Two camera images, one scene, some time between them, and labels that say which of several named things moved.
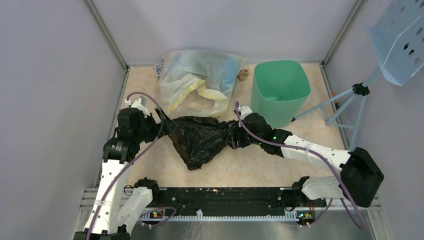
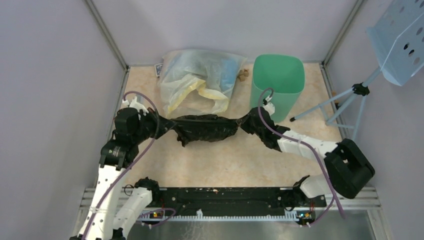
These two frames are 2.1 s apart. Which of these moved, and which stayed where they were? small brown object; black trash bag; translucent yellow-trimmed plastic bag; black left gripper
Moved: black trash bag
Stayed: translucent yellow-trimmed plastic bag; small brown object; black left gripper
